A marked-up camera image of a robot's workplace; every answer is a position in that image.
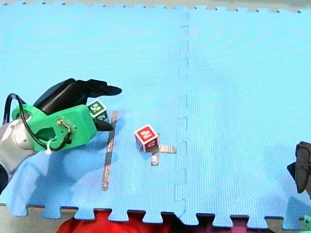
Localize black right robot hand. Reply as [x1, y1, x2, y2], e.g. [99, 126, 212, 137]
[287, 141, 311, 195]

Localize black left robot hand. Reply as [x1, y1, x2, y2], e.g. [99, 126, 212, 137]
[33, 78, 122, 133]

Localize green cube white marks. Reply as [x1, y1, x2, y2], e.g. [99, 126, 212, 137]
[86, 99, 108, 122]

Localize red cube white marks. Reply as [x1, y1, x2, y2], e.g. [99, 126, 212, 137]
[134, 124, 160, 152]

